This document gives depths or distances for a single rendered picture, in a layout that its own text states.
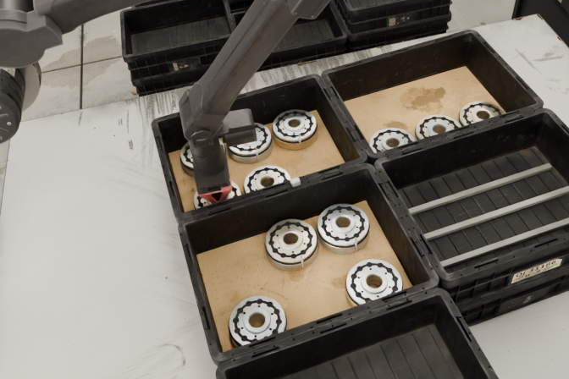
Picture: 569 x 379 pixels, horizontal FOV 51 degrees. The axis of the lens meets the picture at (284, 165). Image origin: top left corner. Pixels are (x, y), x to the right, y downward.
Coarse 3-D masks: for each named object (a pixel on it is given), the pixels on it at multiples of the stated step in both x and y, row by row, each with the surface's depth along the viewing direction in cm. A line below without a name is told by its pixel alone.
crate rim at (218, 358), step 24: (360, 168) 119; (288, 192) 116; (384, 192) 114; (216, 216) 114; (408, 240) 107; (192, 264) 107; (408, 288) 100; (360, 312) 98; (288, 336) 97; (216, 360) 95
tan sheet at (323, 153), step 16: (272, 128) 143; (320, 128) 141; (224, 144) 140; (320, 144) 138; (176, 160) 138; (272, 160) 136; (288, 160) 135; (304, 160) 135; (320, 160) 134; (336, 160) 134; (176, 176) 135; (240, 176) 133; (192, 192) 131; (192, 208) 128
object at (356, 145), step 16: (288, 80) 138; (304, 80) 138; (320, 80) 137; (240, 96) 136; (336, 112) 130; (160, 144) 130; (352, 144) 124; (160, 160) 125; (304, 176) 119; (320, 176) 118; (256, 192) 117; (176, 208) 116; (208, 208) 115
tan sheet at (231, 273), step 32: (224, 256) 120; (256, 256) 119; (320, 256) 118; (352, 256) 117; (384, 256) 116; (224, 288) 115; (256, 288) 114; (288, 288) 114; (320, 288) 113; (224, 320) 110; (288, 320) 109
